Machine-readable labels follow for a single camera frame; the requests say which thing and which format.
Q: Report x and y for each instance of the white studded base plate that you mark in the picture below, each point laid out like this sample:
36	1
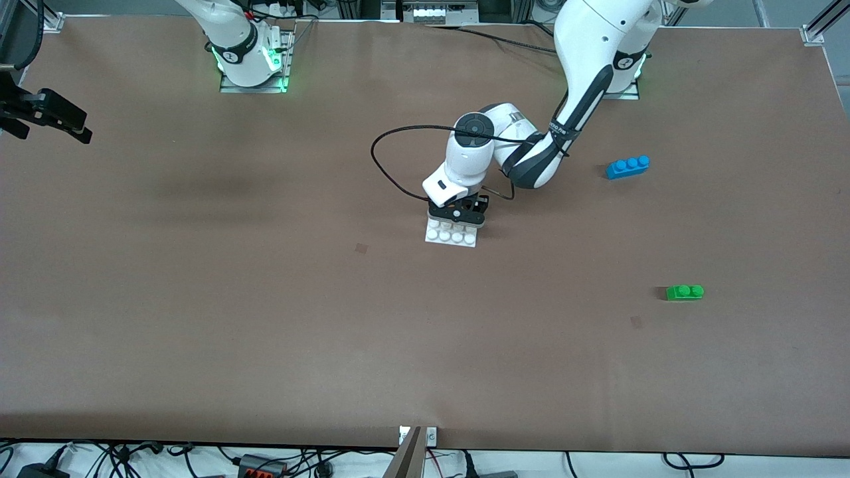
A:
451	238

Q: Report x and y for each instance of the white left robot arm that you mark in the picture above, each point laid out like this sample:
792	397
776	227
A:
591	40

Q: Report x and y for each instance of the blue three-stud block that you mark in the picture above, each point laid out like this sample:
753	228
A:
627	167

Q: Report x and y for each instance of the green two-stud block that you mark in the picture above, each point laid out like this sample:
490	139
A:
684	293

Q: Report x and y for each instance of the white power strip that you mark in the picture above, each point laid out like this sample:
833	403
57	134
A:
435	12

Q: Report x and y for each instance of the black box with orange buttons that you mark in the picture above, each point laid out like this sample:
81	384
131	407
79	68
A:
260	466

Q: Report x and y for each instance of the black power adapter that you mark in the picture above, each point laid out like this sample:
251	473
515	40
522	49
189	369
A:
41	471

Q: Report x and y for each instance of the white table edge bracket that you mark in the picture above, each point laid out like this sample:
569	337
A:
431	435

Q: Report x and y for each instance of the slanted camera stand post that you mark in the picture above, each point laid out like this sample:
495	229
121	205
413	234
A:
406	458

